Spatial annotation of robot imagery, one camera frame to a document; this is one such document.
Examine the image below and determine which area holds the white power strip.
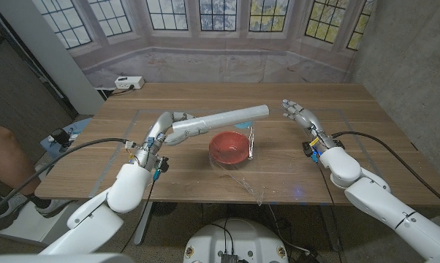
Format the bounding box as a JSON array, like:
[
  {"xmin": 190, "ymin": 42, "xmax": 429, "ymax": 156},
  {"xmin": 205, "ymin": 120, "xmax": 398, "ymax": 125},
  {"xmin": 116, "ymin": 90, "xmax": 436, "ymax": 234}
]
[{"xmin": 114, "ymin": 75, "xmax": 145, "ymax": 91}]

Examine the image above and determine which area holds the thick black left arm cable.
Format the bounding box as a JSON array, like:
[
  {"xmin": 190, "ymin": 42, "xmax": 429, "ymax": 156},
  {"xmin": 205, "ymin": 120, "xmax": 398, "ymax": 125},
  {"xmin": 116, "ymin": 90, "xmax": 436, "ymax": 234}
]
[{"xmin": 0, "ymin": 137, "xmax": 133, "ymax": 220}]

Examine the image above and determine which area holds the printed window backdrop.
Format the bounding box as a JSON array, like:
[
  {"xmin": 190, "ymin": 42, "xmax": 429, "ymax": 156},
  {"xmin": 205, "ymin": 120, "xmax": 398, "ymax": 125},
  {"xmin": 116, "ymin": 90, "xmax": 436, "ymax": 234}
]
[{"xmin": 31, "ymin": 0, "xmax": 378, "ymax": 87}]

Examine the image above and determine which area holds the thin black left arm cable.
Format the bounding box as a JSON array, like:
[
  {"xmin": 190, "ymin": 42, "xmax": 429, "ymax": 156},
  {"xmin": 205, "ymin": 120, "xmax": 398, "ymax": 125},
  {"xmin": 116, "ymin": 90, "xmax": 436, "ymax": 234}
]
[{"xmin": 121, "ymin": 178, "xmax": 157, "ymax": 253}]

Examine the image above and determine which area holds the grey white sneaker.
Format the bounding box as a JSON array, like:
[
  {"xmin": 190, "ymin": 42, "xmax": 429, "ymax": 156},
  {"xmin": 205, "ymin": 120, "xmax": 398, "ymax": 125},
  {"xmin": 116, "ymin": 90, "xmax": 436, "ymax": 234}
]
[
  {"xmin": 33, "ymin": 199, "xmax": 78, "ymax": 218},
  {"xmin": 0, "ymin": 193, "xmax": 27, "ymax": 231}
]

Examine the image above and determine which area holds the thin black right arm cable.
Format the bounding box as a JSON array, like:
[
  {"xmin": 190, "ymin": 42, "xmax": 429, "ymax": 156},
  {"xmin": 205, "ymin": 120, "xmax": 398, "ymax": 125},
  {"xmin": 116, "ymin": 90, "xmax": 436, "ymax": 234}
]
[{"xmin": 316, "ymin": 160, "xmax": 344, "ymax": 259}]

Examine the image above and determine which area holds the white floor cable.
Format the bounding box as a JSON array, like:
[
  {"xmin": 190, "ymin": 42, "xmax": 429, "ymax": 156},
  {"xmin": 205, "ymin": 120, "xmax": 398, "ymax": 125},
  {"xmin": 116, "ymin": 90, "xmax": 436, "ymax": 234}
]
[{"xmin": 267, "ymin": 204, "xmax": 312, "ymax": 255}]

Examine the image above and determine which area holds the clear cling film sheet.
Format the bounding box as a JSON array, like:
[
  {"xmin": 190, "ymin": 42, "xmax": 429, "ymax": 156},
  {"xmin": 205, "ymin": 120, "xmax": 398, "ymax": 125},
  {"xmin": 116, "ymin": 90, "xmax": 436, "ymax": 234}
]
[{"xmin": 208, "ymin": 123, "xmax": 267, "ymax": 205}]

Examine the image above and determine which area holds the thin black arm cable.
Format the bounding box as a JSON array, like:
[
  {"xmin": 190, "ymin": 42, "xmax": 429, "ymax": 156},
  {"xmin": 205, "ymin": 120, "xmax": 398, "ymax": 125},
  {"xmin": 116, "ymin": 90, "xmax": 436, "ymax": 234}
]
[
  {"xmin": 316, "ymin": 160, "xmax": 344, "ymax": 259},
  {"xmin": 121, "ymin": 178, "xmax": 157, "ymax": 253}
]

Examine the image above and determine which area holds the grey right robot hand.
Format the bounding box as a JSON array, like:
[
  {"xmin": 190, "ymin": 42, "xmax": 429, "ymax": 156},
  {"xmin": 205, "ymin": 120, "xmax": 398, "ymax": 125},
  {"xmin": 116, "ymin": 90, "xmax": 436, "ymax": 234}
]
[{"xmin": 281, "ymin": 99, "xmax": 334, "ymax": 149}]

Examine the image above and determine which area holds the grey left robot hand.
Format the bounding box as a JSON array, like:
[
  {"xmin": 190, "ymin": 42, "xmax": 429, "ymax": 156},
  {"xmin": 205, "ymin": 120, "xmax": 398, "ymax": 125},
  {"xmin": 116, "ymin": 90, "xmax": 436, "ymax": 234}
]
[{"xmin": 143, "ymin": 111, "xmax": 210, "ymax": 147}]

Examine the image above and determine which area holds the white floor platform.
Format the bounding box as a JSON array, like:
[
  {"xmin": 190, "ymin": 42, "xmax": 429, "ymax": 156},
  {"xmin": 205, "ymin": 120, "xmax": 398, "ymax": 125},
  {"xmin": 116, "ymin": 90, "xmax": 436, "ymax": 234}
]
[{"xmin": 0, "ymin": 199, "xmax": 106, "ymax": 254}]

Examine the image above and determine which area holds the black round ribbed object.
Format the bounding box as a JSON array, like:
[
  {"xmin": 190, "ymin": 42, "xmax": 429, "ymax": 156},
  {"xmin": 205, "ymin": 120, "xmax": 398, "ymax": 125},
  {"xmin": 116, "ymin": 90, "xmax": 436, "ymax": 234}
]
[{"xmin": 150, "ymin": 202, "xmax": 179, "ymax": 216}]

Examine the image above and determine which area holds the blue floor mat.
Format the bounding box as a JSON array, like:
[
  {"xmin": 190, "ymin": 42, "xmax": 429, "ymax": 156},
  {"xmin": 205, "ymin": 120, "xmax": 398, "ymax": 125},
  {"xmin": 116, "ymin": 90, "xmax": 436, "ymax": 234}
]
[{"xmin": 39, "ymin": 117, "xmax": 94, "ymax": 151}]

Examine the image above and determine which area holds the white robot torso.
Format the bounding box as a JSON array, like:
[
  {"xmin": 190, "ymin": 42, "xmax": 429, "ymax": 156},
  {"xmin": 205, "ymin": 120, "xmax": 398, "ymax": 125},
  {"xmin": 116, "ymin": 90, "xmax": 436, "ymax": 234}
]
[{"xmin": 183, "ymin": 218, "xmax": 289, "ymax": 263}]

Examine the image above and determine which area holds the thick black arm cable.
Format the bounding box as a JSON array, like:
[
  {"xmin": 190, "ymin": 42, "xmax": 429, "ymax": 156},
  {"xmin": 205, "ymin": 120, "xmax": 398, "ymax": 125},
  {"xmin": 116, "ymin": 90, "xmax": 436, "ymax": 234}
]
[
  {"xmin": 0, "ymin": 137, "xmax": 133, "ymax": 220},
  {"xmin": 331, "ymin": 130, "xmax": 440, "ymax": 210}
]

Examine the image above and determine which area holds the cling film roll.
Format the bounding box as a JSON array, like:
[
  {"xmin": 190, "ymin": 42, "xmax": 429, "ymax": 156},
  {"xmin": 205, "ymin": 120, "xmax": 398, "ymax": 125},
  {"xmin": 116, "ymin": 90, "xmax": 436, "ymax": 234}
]
[{"xmin": 171, "ymin": 104, "xmax": 270, "ymax": 135}]

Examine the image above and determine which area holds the white partition panel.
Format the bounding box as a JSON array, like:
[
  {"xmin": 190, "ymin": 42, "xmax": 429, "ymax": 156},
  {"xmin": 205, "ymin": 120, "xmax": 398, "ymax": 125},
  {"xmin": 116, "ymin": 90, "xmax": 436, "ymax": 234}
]
[{"xmin": 0, "ymin": 0, "xmax": 106, "ymax": 116}]

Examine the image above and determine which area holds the red bowl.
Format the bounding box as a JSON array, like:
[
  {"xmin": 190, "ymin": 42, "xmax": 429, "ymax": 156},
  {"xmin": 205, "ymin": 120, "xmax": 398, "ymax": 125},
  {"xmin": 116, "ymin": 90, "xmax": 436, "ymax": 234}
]
[{"xmin": 208, "ymin": 130, "xmax": 252, "ymax": 165}]

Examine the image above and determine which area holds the black cylindrical device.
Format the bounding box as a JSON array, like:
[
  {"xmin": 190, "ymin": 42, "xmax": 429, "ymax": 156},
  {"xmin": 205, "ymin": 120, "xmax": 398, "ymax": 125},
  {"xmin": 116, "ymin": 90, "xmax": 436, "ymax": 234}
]
[{"xmin": 50, "ymin": 128, "xmax": 72, "ymax": 148}]

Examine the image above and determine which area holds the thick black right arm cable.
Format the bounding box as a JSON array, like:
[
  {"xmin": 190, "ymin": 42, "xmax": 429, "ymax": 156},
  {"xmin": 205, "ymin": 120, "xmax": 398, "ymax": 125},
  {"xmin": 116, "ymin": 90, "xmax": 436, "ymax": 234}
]
[{"xmin": 331, "ymin": 130, "xmax": 440, "ymax": 210}]

